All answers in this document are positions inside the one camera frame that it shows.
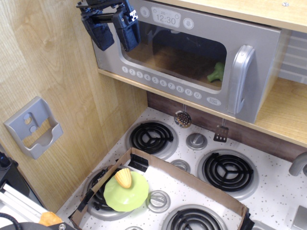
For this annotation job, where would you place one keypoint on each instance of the yellow toy corn piece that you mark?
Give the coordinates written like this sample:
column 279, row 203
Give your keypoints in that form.
column 124, row 178

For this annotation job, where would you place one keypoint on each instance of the grey stove knob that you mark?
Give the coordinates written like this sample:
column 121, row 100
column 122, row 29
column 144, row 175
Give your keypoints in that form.
column 196, row 141
column 181, row 164
column 158, row 201

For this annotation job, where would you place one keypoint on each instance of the back right stove burner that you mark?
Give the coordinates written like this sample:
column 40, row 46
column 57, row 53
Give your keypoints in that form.
column 229, row 171

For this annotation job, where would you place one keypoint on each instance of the green toy broccoli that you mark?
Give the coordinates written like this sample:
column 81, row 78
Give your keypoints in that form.
column 218, row 72

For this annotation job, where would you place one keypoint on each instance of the hanging toy strainer spoon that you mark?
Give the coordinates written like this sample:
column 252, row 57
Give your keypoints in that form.
column 182, row 118

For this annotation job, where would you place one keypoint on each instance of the grey toy microwave body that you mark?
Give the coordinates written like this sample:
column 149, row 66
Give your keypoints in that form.
column 275, row 62

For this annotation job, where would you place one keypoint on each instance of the cardboard box frame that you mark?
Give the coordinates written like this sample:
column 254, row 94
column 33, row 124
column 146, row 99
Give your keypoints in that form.
column 182, row 188

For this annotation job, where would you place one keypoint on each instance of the stove burner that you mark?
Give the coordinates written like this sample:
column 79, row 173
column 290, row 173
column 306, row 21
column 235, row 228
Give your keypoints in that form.
column 229, row 171
column 97, row 206
column 193, row 217
column 153, row 137

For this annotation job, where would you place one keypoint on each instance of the grey front stove knob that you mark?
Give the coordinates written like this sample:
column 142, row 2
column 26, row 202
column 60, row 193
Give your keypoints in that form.
column 158, row 201

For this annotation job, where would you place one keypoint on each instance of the front right stove burner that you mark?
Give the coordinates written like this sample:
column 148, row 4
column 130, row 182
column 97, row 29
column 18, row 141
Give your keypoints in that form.
column 193, row 217

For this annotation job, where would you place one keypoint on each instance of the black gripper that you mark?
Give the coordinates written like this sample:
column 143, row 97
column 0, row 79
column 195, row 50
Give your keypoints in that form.
column 124, row 20

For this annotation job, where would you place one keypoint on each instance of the green toy plate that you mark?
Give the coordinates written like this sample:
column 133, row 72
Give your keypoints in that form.
column 126, row 199

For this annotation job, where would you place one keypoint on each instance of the hanging toy spatula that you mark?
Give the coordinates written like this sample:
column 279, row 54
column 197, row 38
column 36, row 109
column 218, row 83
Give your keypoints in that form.
column 221, row 132

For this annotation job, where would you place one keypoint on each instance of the front left stove burner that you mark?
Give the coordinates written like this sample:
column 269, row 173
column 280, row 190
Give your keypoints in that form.
column 97, row 206

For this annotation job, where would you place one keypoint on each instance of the wooden shelf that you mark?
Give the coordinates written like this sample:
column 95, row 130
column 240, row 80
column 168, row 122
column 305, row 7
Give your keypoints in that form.
column 282, row 115

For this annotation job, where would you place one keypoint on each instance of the grey middle stove knob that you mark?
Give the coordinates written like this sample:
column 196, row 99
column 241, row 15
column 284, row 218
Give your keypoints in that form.
column 181, row 164

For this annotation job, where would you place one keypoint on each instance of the back left stove burner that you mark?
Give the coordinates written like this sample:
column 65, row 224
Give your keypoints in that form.
column 153, row 137

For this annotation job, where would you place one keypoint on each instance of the grey back stove knob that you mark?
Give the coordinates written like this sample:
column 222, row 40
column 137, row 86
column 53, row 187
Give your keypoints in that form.
column 196, row 141

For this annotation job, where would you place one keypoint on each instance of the grey wall phone holder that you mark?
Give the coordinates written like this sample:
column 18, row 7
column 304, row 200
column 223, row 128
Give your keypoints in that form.
column 27, row 121

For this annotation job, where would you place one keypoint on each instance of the orange toy food piece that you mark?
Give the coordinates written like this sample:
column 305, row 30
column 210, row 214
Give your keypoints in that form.
column 49, row 219

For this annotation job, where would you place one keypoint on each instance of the black device at left edge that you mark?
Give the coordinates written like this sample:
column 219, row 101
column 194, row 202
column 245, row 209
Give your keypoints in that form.
column 9, row 174

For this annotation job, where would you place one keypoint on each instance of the grey toy microwave door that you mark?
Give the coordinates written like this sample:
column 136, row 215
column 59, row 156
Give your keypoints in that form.
column 179, row 49

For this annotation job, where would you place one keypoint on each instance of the grey toy faucet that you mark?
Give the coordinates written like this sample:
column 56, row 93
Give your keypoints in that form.
column 299, row 165

